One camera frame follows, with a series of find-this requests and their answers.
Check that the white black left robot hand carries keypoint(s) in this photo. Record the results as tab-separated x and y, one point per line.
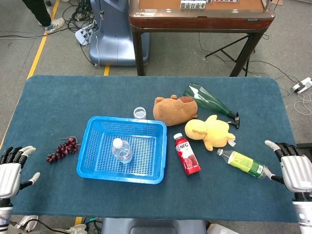
9	175

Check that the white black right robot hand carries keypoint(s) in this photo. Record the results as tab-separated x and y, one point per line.
296	170

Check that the clear water bottle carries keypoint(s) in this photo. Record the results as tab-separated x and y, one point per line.
122	152

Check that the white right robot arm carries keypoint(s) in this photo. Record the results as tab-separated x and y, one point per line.
303	214

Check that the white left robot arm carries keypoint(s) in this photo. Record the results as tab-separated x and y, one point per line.
5	215

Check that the green label drink bottle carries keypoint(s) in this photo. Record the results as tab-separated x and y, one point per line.
243	162

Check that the red NFC juice bottle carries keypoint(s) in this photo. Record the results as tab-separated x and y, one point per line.
187	156

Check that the dark red grape bunch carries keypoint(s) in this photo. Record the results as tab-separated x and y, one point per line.
63	150

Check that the blue perforated plastic basket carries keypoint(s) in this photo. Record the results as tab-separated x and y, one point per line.
97	151

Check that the yellow plush toy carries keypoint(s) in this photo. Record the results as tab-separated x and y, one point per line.
209	132

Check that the teal table cloth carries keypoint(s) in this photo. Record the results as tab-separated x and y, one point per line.
97	97

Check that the brown capybara plush toy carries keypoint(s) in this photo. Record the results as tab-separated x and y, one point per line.
170	112

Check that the small clear glass jar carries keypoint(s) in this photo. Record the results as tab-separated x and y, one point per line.
140	113

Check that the grey-blue robot torso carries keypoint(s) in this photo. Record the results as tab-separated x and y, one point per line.
153	226

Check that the white power strip with plugs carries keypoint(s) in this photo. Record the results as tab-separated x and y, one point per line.
83	35

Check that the person in black trousers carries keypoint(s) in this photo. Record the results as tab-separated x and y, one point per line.
39	12

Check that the brown mahjong table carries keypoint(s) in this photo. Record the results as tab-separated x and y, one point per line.
200	22

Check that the red print mahjong tile row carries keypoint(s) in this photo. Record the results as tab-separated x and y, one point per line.
226	1

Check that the dark print mahjong tile row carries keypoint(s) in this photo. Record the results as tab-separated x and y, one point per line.
193	5

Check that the grey-blue robot pedestal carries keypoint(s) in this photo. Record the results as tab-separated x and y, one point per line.
114	36

